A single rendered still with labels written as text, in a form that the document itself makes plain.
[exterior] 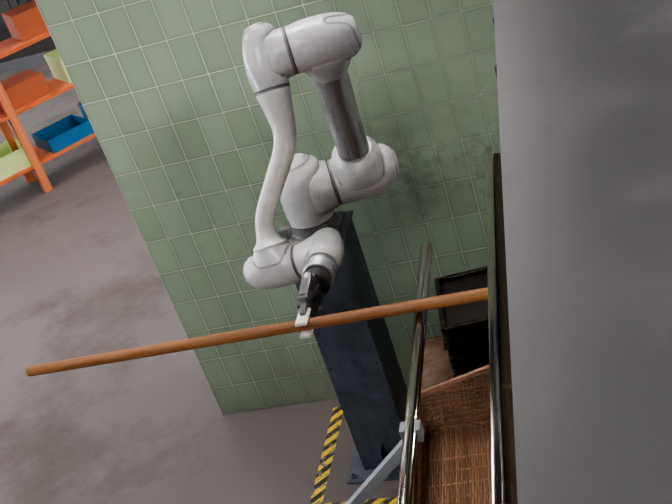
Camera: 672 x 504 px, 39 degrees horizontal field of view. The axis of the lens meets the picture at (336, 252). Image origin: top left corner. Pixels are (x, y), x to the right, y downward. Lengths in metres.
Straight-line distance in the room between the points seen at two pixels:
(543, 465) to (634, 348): 0.10
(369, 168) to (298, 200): 0.25
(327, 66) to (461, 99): 0.83
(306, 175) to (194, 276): 0.98
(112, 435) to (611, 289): 3.97
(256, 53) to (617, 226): 2.01
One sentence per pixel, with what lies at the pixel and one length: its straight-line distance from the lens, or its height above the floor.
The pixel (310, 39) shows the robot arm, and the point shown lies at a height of 1.73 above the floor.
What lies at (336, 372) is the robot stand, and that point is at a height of 0.48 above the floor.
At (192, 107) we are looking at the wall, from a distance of 3.49.
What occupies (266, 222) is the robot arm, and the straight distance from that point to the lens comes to 2.65.
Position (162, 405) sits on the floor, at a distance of 4.50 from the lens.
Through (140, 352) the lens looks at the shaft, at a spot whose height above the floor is 1.19.
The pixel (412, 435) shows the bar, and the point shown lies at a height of 1.17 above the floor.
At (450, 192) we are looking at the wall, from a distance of 3.49.
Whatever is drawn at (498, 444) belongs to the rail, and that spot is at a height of 1.43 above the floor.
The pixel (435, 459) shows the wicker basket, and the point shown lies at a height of 0.59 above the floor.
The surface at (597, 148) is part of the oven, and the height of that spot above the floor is 2.10.
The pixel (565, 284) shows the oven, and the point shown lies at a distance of 0.61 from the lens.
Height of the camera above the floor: 2.44
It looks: 28 degrees down
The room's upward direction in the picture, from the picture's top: 19 degrees counter-clockwise
